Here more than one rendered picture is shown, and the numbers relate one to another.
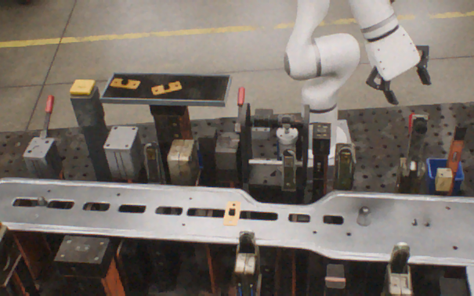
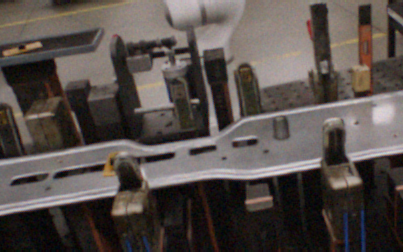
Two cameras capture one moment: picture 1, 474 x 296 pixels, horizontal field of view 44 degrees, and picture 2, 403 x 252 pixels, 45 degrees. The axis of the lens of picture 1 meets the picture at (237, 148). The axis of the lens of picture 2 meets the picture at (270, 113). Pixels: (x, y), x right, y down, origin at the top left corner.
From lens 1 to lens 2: 67 cm
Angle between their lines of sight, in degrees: 17
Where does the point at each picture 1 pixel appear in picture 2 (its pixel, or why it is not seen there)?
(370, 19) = not seen: outside the picture
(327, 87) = (217, 37)
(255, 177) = (147, 131)
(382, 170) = not seen: hidden behind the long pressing
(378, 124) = (283, 95)
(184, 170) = (50, 130)
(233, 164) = (115, 114)
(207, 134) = (76, 85)
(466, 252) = not seen: outside the picture
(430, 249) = (367, 143)
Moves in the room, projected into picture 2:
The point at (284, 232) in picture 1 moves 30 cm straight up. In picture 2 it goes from (184, 167) to (147, 17)
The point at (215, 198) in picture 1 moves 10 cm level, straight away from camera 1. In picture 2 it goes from (93, 154) to (90, 133)
